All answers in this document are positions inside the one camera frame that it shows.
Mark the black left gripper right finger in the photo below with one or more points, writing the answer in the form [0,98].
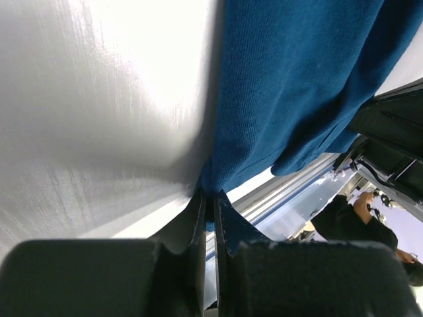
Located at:
[257,276]

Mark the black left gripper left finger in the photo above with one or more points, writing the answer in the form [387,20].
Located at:
[158,276]

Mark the blue t shirt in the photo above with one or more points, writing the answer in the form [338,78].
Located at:
[292,76]

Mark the person in black clothes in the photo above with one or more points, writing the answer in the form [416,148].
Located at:
[344,221]

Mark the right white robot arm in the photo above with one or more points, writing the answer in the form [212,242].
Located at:
[389,145]

